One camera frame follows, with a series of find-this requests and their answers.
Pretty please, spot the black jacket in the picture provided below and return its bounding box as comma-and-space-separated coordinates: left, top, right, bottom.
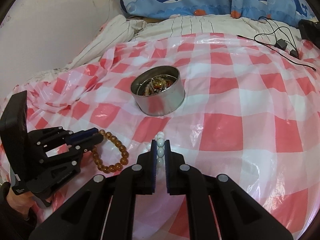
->
298, 19, 320, 41

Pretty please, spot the white bead bracelet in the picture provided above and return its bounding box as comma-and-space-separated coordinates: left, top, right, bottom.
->
142, 131, 167, 179

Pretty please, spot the pink checkered plastic tablecloth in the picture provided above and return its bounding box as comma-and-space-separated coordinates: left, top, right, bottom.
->
0, 32, 320, 240

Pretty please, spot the black charger cable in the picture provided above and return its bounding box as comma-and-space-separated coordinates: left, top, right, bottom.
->
237, 16, 317, 71

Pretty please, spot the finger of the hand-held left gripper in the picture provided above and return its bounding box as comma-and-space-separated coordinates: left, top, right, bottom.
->
28, 126, 100, 153
39, 134, 104, 171

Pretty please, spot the white striped quilt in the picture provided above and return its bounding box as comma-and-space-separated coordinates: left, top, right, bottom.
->
24, 14, 150, 83

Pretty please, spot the round metal tin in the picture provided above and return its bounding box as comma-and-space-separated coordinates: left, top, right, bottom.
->
130, 65, 186, 117

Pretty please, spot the pile of assorted jewelry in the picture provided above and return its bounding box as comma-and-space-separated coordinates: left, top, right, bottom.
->
136, 76, 175, 97

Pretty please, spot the white striped bed sheet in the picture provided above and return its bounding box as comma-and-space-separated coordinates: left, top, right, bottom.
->
132, 14, 302, 42

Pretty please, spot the amber bead bracelet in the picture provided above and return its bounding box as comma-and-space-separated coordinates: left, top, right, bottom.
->
90, 129, 130, 173

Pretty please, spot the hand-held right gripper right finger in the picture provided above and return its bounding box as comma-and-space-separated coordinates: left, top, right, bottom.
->
164, 139, 294, 240

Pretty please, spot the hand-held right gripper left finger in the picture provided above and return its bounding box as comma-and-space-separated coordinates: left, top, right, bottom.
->
29, 139, 158, 240

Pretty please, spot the person's left hand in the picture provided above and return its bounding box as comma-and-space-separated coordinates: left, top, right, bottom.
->
6, 185, 38, 218

